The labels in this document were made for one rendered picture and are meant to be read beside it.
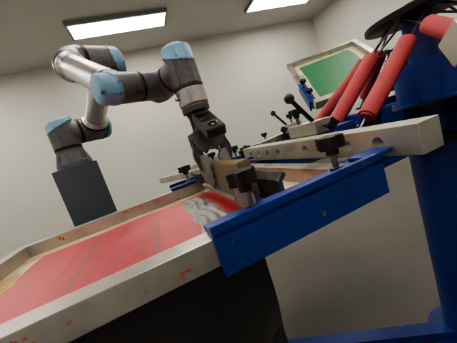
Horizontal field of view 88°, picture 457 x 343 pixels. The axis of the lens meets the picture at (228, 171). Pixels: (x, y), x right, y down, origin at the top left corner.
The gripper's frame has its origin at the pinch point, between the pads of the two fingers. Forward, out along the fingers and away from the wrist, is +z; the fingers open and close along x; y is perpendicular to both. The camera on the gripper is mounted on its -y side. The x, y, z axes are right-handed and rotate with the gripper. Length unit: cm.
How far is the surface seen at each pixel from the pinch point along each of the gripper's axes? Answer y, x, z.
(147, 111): 380, -13, -98
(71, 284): -12.0, 34.3, 5.3
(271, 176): -22.7, -2.3, -1.3
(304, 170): -13.8, -15.0, 2.3
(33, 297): -10.4, 40.7, 5.3
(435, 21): -14, -68, -22
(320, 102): 60, -90, -13
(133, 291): -29.0, 22.2, 3.6
